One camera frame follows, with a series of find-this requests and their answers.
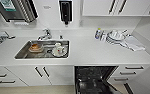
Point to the black wall soap dispenser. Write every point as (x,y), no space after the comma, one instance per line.
(65,11)

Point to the dish soap bottle blue label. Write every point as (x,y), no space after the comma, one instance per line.
(97,33)

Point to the chrome sink faucet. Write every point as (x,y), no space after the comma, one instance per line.
(45,34)

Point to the white wall power outlet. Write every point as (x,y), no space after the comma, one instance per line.
(80,24)

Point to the stack of white plates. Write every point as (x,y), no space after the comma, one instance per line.
(116,37)

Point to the steel kitchen sink basin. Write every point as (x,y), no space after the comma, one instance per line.
(21,55)

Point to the stainless steel dishwasher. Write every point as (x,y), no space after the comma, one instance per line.
(91,81)

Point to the white drawer stack beside dishwasher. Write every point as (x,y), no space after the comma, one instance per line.
(132,71)

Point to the small chrome sink knob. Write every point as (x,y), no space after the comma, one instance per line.
(61,36)

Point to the white two-door sink cabinet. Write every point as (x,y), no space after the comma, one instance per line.
(44,75)

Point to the steel paper towel dispenser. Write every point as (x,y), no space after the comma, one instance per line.
(17,8)

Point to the small chrome side tap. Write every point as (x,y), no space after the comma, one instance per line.
(9,35)

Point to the white drawer stack beside microwave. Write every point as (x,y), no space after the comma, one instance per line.
(4,76)

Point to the white cup in sink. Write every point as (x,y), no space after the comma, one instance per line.
(59,50)

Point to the orange sponge in brown bowl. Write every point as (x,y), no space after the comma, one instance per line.
(35,47)

